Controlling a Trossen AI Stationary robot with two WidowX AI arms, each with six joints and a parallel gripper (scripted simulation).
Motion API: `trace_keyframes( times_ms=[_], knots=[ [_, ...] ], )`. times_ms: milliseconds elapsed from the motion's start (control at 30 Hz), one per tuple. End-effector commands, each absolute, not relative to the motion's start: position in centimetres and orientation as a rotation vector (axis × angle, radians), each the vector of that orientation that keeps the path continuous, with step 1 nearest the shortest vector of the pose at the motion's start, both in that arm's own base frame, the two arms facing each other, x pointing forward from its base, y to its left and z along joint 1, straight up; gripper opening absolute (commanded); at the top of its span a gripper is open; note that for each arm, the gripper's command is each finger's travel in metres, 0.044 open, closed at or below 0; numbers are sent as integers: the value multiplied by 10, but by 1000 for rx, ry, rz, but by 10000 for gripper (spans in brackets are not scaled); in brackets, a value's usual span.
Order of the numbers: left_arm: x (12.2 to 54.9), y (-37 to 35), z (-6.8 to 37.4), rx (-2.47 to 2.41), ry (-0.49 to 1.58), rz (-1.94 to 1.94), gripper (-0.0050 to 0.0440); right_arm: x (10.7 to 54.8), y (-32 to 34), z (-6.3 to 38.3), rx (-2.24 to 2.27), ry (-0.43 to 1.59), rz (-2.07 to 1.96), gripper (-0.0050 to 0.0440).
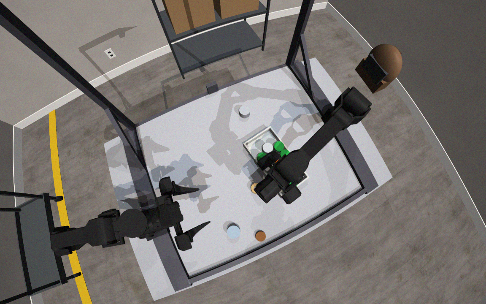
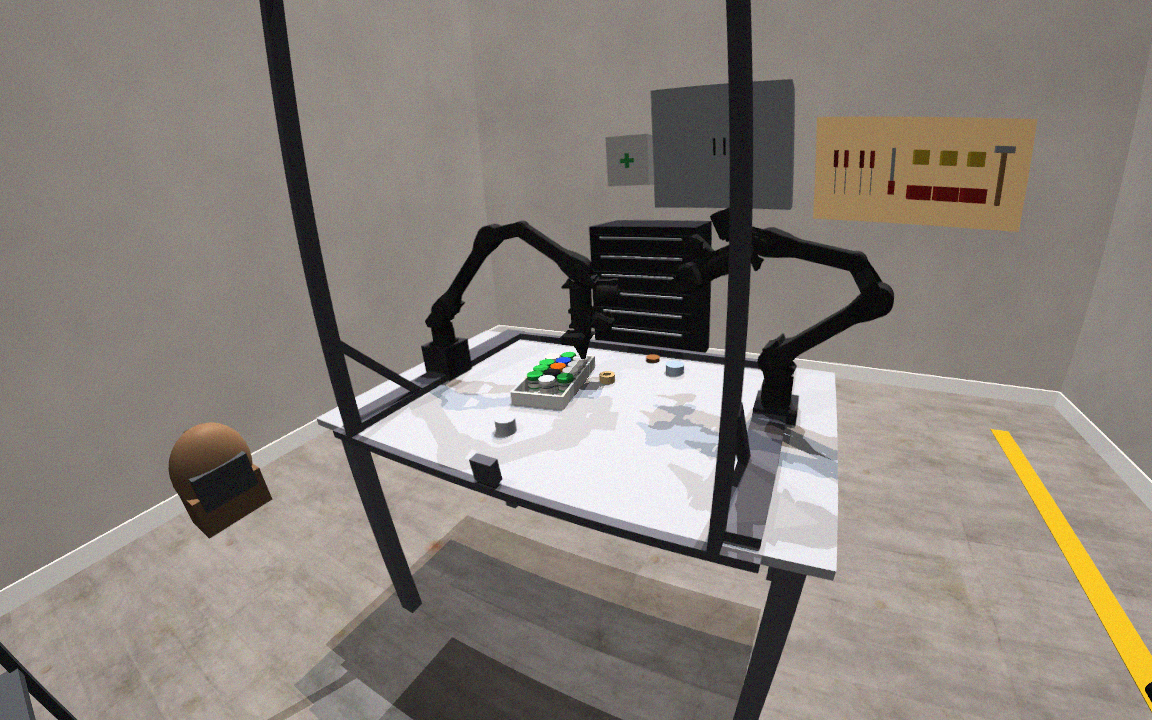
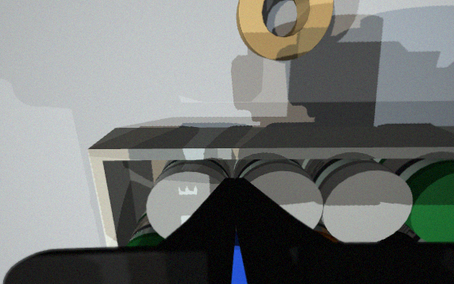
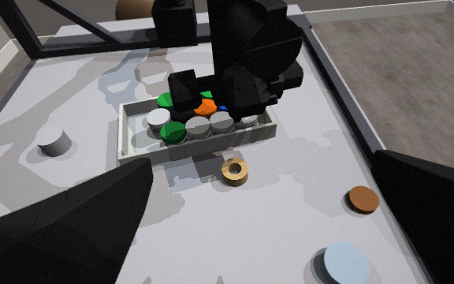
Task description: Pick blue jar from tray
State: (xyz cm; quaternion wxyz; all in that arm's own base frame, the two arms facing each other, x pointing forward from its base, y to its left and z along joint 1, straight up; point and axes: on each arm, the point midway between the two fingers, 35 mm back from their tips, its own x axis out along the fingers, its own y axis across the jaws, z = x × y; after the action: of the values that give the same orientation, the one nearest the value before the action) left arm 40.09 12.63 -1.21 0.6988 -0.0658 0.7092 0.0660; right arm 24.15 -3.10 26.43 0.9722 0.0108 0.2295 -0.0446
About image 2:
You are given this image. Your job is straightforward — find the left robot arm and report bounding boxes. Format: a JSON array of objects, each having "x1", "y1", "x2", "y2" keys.
[{"x1": 425, "y1": 221, "x2": 620, "y2": 347}]

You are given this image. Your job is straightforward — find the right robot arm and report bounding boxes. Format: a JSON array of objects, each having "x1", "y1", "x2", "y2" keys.
[{"x1": 684, "y1": 209, "x2": 894, "y2": 410}]

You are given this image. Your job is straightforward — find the black metal frame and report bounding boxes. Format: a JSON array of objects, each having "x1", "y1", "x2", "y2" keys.
[{"x1": 259, "y1": 0, "x2": 753, "y2": 554}]

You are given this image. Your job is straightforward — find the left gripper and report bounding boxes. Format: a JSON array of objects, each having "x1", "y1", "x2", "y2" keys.
[{"x1": 560, "y1": 304, "x2": 596, "y2": 359}]

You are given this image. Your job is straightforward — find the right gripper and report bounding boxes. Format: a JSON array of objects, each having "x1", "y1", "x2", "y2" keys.
[{"x1": 662, "y1": 248, "x2": 728, "y2": 293}]

